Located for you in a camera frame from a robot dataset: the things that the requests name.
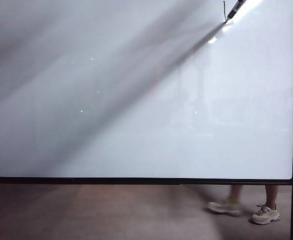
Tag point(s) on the white whiteboard with black frame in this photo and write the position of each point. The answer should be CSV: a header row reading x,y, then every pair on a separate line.
x,y
136,100

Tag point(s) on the bare lower leg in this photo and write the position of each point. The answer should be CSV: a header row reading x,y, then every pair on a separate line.
x,y
272,195
235,192

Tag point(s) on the white sneaker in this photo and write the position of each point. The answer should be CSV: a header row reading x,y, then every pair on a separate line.
x,y
265,215
224,208

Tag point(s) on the white marker pen black ends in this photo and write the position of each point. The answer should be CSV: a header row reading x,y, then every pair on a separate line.
x,y
234,10

